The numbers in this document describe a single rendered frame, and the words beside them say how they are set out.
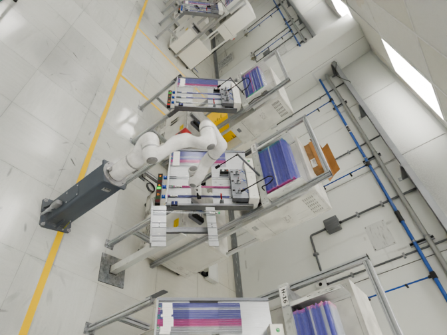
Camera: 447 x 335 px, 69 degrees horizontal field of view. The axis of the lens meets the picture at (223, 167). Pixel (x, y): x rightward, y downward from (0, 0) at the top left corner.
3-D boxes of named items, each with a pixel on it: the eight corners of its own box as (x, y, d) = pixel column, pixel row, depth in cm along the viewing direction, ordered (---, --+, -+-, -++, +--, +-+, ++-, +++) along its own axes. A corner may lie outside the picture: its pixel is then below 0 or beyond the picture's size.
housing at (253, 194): (247, 209, 269) (249, 198, 259) (241, 169, 304) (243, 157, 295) (257, 209, 269) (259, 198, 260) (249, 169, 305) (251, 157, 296)
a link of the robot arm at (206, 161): (217, 167, 226) (195, 191, 244) (219, 153, 238) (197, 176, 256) (206, 162, 223) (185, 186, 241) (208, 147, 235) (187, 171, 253)
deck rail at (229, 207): (165, 210, 260) (165, 205, 255) (165, 208, 261) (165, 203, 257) (253, 210, 267) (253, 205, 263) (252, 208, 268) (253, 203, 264)
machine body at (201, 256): (134, 255, 301) (183, 228, 277) (143, 199, 352) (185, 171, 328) (181, 280, 338) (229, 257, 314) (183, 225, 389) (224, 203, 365)
